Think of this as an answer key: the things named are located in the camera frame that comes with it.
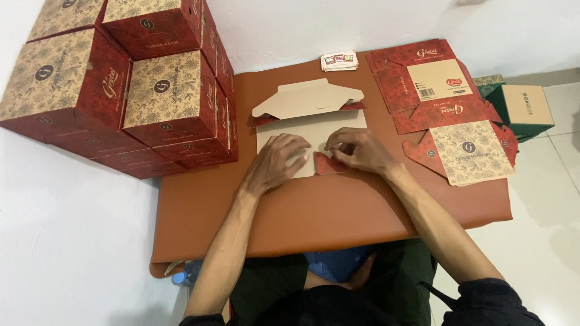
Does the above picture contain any person's left hand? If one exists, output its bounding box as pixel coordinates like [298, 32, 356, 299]
[242, 133, 314, 198]

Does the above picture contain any person's right hand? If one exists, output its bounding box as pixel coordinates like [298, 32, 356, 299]
[324, 127, 400, 178]

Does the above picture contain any cardboard box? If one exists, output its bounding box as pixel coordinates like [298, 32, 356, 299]
[252, 78, 368, 178]

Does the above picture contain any brown leather mat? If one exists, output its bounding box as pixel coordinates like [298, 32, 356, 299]
[149, 49, 515, 279]

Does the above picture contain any stack of flat red cartons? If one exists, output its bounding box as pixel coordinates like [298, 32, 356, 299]
[366, 38, 520, 187]

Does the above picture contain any stack of small printed cards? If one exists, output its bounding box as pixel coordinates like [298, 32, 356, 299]
[320, 50, 359, 72]

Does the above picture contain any blue face mask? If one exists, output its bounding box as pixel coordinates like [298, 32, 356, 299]
[303, 246, 378, 284]

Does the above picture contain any clear plastic water bottle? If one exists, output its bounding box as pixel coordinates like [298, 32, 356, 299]
[171, 260, 203, 288]

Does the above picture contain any green box with floral lid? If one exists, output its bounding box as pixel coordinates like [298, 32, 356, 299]
[473, 74, 506, 98]

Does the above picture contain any person's dark clothing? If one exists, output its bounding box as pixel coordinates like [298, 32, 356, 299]
[179, 239, 546, 326]

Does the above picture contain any green box with tan lid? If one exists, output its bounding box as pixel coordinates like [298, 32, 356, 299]
[485, 84, 556, 139]

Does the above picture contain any stack of assembled red boxes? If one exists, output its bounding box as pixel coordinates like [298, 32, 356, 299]
[0, 0, 240, 180]

